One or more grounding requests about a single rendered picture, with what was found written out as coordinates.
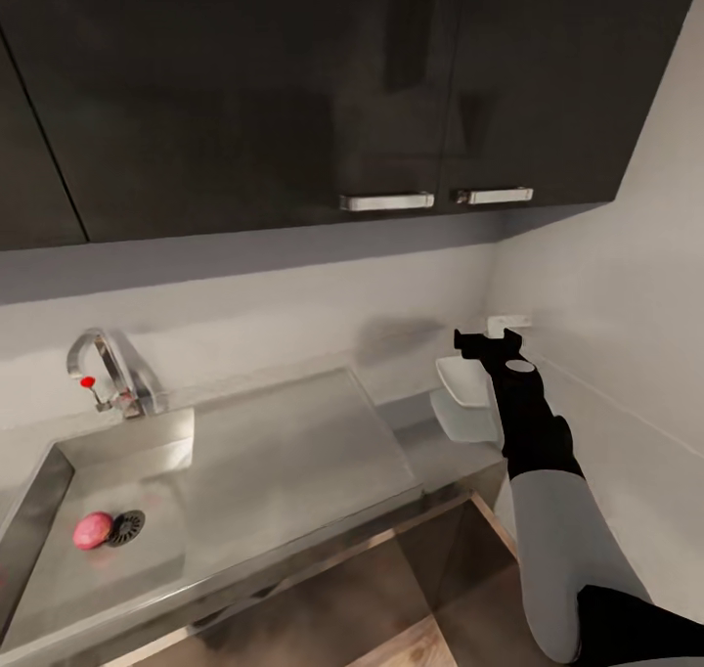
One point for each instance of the cabinet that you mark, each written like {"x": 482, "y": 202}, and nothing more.
{"x": 36, "y": 206}
{"x": 174, "y": 118}

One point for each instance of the drop in sink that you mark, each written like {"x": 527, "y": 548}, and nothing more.
{"x": 211, "y": 485}

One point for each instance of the vidalia onion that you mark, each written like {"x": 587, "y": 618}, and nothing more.
{"x": 94, "y": 530}

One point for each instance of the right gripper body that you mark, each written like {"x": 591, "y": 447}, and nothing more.
{"x": 477, "y": 345}

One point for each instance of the bowl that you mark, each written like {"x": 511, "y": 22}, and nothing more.
{"x": 466, "y": 381}

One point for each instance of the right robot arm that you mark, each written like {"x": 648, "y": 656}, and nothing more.
{"x": 584, "y": 603}

